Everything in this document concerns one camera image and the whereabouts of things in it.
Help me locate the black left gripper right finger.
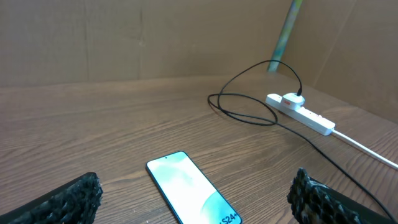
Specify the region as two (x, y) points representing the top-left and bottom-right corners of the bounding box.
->
(287, 168), (395, 224)

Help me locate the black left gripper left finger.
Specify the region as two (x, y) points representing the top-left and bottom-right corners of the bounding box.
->
(1, 172), (103, 224)

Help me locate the white power strip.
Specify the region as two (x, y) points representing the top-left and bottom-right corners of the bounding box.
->
(266, 93), (335, 136)

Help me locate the blue Galaxy smartphone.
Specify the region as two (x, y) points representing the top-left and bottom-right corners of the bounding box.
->
(146, 151), (243, 224)

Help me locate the black USB charger cable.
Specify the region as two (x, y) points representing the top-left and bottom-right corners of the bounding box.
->
(206, 59), (396, 222)

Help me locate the white charger plug adapter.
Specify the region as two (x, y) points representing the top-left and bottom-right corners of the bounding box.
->
(281, 93), (305, 110)

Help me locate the colourful patterned floor mat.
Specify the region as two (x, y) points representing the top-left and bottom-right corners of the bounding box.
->
(267, 0), (303, 72)

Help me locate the white power strip cord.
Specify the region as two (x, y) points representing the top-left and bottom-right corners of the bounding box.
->
(331, 129), (398, 171)

